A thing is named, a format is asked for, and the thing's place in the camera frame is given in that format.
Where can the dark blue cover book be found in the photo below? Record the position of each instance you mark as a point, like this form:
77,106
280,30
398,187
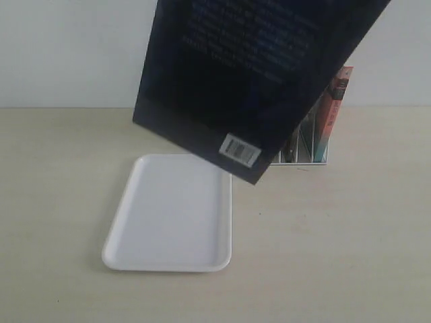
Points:
229,81

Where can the black spine book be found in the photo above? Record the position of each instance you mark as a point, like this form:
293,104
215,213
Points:
294,151

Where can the red spine book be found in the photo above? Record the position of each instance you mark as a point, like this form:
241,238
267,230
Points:
328,110

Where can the white plastic tray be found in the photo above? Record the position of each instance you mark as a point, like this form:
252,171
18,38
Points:
175,215

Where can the white wire book rack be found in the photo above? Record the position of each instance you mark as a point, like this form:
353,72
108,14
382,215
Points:
309,136

